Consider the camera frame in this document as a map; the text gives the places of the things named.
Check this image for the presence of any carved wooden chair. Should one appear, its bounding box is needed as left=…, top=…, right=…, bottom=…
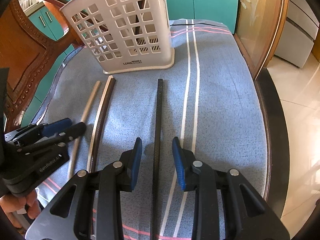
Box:
left=1, top=0, right=83, bottom=132

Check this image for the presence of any white perforated utensil basket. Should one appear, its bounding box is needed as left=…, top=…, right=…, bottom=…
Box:
left=60, top=0, right=175, bottom=74

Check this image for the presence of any tan chopstick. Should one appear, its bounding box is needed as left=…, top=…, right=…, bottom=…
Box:
left=67, top=81, right=101, bottom=180

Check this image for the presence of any silver refrigerator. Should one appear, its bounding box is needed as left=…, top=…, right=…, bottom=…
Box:
left=275, top=0, right=319, bottom=68

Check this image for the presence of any glass sliding door wooden frame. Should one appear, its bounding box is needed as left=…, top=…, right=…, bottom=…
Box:
left=234, top=0, right=289, bottom=80

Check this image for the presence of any blue striped cloth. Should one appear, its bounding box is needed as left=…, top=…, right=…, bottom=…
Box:
left=31, top=18, right=270, bottom=240

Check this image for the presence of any left human hand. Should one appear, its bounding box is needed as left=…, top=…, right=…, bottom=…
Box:
left=0, top=190, right=41, bottom=229

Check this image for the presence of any black textured chopstick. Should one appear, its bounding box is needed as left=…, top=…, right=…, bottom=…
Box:
left=150, top=79, right=163, bottom=239

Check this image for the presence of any dark brown chopstick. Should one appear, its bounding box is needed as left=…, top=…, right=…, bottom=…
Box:
left=89, top=77, right=117, bottom=173

